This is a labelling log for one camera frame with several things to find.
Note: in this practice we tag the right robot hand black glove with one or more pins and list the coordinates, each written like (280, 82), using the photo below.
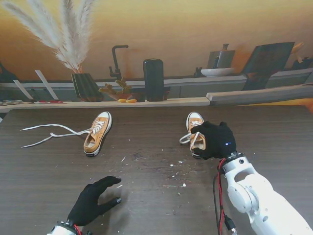
(217, 142)

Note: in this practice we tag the left robot hand black glove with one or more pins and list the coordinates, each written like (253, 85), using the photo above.
(89, 205)

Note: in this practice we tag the yellow canvas sneaker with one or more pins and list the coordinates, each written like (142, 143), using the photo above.
(104, 119)
(194, 119)

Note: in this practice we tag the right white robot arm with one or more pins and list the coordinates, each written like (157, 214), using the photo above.
(259, 195)

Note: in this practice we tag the printed kitchen backdrop banner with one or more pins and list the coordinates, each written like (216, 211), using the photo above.
(171, 29)

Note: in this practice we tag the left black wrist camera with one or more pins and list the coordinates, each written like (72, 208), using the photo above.
(88, 232)

